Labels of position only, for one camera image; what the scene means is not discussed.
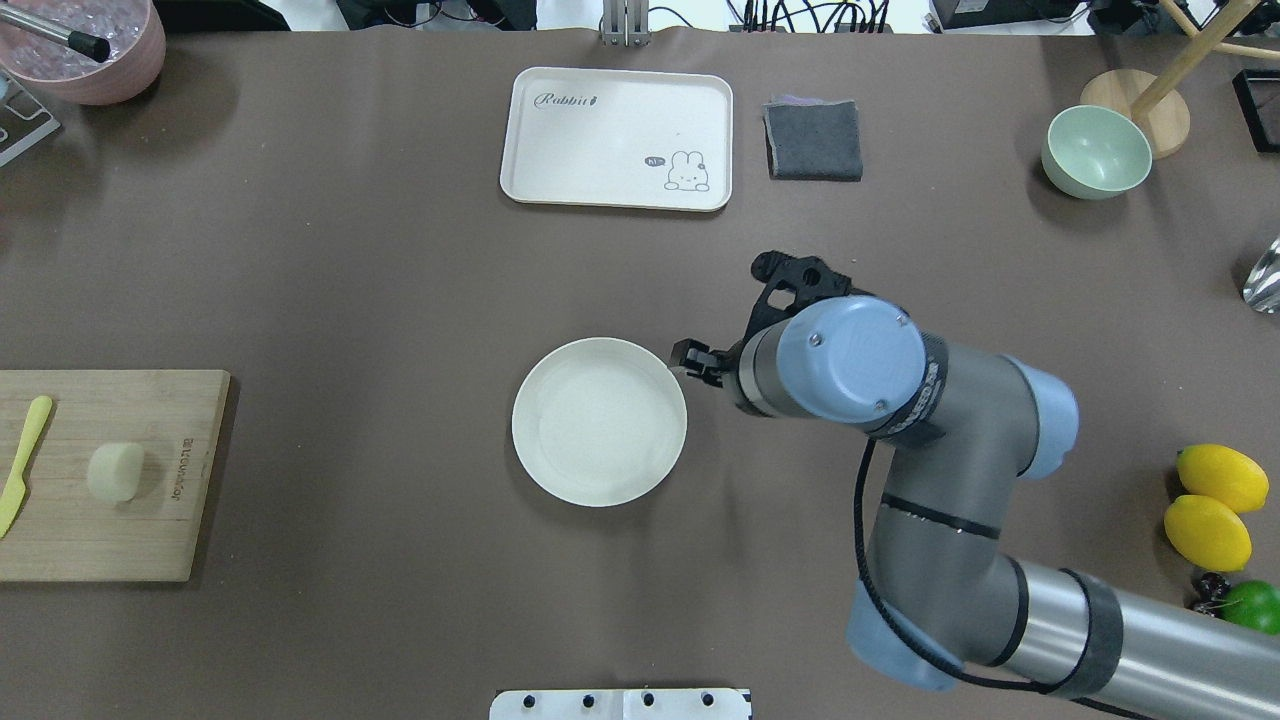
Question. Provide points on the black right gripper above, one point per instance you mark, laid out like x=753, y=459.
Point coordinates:
x=716, y=370

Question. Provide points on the white steamed bun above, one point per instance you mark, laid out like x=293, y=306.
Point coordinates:
x=115, y=471

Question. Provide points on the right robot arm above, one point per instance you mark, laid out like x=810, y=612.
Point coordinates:
x=937, y=603

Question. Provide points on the cream rabbit tray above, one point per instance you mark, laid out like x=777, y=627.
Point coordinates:
x=609, y=138

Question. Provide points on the white round plate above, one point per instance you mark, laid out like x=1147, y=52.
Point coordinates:
x=599, y=422

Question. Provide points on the grey folded cloth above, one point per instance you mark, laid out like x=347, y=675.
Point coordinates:
x=813, y=140

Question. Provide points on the mint green bowl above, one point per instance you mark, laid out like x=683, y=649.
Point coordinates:
x=1094, y=153

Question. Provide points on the yellow lemon near pepper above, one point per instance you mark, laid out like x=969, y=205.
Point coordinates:
x=1220, y=472

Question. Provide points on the wooden mug tree stand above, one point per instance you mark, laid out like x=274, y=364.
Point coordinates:
x=1152, y=101

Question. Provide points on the yellow lemon front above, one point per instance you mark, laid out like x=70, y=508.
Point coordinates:
x=1208, y=533

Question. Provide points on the metal scoop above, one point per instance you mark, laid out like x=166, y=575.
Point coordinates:
x=1260, y=290

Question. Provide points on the bamboo cutting board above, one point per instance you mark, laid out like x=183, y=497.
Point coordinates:
x=62, y=533

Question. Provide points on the pink bowl with ice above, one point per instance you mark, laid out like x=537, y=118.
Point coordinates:
x=138, y=48

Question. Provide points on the metal muddler stick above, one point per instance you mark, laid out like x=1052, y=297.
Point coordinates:
x=93, y=47

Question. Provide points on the yellow plastic knife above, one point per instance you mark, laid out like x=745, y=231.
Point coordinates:
x=15, y=487

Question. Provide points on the white cup rack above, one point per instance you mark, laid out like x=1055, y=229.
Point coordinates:
x=25, y=121

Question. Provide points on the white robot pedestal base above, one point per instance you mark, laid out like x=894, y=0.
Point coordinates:
x=628, y=703

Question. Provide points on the aluminium frame post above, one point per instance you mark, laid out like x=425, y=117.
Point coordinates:
x=625, y=23

